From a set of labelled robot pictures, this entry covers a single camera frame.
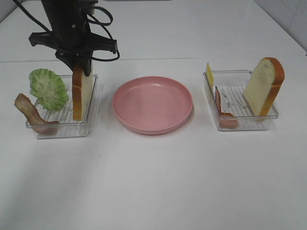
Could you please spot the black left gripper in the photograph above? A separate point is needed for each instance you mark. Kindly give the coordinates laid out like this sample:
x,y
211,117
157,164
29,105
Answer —
x,y
71,34

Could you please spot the tray bread slice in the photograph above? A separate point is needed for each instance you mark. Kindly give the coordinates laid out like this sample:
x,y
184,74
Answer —
x,y
82,87
264,85

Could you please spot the green lettuce leaf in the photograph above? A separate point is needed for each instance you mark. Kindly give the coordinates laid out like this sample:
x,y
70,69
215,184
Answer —
x,y
49,89

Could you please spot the tray bacon strip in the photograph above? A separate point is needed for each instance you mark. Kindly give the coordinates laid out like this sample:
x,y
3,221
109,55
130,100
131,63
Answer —
x,y
227,119
24,105

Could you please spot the yellow cheese slice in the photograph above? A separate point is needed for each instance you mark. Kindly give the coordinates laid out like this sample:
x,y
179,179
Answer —
x,y
209,76

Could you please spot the clear left plastic tray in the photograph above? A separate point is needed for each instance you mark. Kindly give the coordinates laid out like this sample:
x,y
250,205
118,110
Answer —
x,y
67,127

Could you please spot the clear plastic tray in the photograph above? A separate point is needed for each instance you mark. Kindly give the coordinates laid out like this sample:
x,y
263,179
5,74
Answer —
x,y
231,84
67,127

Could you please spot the pink round plate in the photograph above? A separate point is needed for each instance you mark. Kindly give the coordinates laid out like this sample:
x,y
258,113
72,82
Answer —
x,y
152,105

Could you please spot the clear right plastic tray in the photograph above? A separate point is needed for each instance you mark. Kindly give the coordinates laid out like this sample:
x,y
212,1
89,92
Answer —
x,y
231,84

